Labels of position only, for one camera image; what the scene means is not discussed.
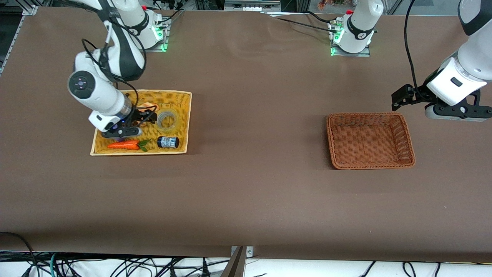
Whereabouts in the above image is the clear yellowish tape roll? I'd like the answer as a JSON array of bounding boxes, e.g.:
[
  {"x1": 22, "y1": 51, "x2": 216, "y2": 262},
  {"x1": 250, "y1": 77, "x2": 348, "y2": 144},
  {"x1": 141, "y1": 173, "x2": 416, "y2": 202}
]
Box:
[{"x1": 155, "y1": 109, "x2": 181, "y2": 135}]

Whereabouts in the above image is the orange toy carrot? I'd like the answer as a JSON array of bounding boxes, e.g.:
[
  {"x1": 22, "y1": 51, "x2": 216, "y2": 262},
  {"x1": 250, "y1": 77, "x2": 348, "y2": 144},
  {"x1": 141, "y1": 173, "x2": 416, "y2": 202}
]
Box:
[{"x1": 107, "y1": 139, "x2": 151, "y2": 152}]

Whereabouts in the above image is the yellow wicker basket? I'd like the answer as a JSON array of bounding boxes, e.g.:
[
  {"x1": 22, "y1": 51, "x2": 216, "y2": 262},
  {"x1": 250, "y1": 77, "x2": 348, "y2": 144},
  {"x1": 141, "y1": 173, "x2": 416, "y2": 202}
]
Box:
[{"x1": 90, "y1": 90, "x2": 192, "y2": 157}]

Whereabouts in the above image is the small black jar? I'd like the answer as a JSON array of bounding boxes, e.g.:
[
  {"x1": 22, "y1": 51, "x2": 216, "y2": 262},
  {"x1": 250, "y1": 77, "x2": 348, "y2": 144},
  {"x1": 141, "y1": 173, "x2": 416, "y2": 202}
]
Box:
[{"x1": 157, "y1": 136, "x2": 180, "y2": 149}]

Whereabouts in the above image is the brown wicker basket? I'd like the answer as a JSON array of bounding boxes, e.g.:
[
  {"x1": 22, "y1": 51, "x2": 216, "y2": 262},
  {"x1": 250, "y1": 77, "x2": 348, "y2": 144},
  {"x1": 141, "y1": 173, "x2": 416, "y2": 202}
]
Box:
[{"x1": 326, "y1": 112, "x2": 416, "y2": 170}]

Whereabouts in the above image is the brown bar below table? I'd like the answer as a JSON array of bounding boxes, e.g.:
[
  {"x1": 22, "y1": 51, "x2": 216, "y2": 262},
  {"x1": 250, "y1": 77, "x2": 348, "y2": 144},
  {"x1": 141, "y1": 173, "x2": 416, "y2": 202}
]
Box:
[{"x1": 220, "y1": 246, "x2": 247, "y2": 277}]

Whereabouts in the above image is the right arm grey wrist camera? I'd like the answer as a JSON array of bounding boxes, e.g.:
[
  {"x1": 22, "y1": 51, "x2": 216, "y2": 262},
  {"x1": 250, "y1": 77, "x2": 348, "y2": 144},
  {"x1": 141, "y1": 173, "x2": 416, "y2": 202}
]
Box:
[{"x1": 101, "y1": 126, "x2": 142, "y2": 138}]

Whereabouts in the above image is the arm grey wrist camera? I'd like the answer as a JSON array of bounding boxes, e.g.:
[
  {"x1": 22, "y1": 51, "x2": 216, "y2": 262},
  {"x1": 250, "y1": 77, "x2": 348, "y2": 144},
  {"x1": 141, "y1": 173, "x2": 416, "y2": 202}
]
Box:
[
  {"x1": 101, "y1": 126, "x2": 142, "y2": 138},
  {"x1": 424, "y1": 103, "x2": 492, "y2": 123}
]

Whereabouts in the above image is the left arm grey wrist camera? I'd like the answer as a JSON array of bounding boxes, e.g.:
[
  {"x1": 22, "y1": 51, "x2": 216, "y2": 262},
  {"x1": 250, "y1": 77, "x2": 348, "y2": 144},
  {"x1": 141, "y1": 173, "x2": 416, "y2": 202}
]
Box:
[{"x1": 424, "y1": 103, "x2": 492, "y2": 123}]

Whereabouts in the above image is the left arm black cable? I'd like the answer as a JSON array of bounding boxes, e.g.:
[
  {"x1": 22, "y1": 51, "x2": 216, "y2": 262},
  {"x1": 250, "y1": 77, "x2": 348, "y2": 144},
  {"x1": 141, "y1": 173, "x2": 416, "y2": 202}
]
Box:
[{"x1": 404, "y1": 0, "x2": 428, "y2": 98}]

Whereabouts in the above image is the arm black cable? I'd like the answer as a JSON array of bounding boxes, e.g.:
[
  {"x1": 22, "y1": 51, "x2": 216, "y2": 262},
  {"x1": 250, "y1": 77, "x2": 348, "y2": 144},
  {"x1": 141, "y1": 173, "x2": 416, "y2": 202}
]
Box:
[
  {"x1": 80, "y1": 38, "x2": 159, "y2": 116},
  {"x1": 404, "y1": 0, "x2": 428, "y2": 98}
]

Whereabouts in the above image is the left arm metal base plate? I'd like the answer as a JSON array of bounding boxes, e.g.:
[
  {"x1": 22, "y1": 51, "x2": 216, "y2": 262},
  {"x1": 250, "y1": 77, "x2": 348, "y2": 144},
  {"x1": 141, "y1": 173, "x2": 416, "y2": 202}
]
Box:
[{"x1": 330, "y1": 21, "x2": 372, "y2": 58}]

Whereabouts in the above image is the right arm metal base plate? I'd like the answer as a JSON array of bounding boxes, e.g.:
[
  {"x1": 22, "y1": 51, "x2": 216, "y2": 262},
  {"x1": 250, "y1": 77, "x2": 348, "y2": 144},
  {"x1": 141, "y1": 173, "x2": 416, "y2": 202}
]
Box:
[{"x1": 146, "y1": 15, "x2": 170, "y2": 53}]

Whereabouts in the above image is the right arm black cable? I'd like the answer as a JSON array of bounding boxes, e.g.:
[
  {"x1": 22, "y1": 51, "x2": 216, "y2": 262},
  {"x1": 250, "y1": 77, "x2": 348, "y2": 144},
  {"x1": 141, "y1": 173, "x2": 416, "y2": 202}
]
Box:
[{"x1": 80, "y1": 38, "x2": 159, "y2": 116}]

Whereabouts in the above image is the black cable on table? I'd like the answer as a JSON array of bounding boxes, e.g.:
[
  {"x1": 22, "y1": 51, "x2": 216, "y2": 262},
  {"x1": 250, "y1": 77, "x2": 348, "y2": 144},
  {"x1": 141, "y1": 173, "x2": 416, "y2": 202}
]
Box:
[
  {"x1": 156, "y1": 8, "x2": 185, "y2": 25},
  {"x1": 275, "y1": 17, "x2": 339, "y2": 33},
  {"x1": 306, "y1": 11, "x2": 341, "y2": 24}
]

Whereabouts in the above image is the aluminium frame profile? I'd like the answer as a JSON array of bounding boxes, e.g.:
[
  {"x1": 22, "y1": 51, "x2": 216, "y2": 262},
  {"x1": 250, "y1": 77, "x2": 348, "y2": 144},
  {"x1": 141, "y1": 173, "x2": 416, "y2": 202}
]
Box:
[{"x1": 224, "y1": 0, "x2": 282, "y2": 12}]

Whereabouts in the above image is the metal table edge bracket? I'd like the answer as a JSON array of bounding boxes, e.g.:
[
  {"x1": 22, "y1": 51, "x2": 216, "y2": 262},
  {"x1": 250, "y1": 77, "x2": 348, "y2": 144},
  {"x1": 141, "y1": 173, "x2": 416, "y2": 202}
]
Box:
[{"x1": 231, "y1": 245, "x2": 254, "y2": 257}]

